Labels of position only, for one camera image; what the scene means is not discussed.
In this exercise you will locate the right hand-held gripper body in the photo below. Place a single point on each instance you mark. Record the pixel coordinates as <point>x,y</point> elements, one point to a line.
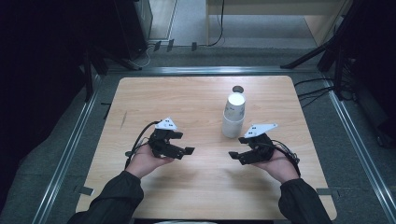
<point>260,149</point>

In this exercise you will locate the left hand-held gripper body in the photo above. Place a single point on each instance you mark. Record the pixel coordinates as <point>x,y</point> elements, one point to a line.
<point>162,143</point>

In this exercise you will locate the floral white paper cup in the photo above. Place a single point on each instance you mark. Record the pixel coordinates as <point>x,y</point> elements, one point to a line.
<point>235,107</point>

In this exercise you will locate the person's left hand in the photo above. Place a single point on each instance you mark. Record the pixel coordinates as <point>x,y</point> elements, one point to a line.
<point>144,162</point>

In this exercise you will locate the person's right hand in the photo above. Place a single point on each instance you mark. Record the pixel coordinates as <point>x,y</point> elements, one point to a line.
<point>280,168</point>

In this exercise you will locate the dark round table grommet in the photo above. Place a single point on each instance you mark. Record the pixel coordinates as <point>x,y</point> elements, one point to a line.
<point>238,89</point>

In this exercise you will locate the black metal stand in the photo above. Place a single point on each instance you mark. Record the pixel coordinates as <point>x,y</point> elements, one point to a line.
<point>90,71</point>

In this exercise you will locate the black computer tower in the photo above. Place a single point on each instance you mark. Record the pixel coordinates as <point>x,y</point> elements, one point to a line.
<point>132,28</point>

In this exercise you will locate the black tripod stand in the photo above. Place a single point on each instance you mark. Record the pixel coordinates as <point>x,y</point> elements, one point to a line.
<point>336,40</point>

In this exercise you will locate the light wooden furniture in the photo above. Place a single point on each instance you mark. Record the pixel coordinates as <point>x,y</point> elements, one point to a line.
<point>320,25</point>

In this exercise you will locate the metal floor rail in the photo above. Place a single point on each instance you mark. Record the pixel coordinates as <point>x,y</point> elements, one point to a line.
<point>67,155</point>
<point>358,143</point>
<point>211,70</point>

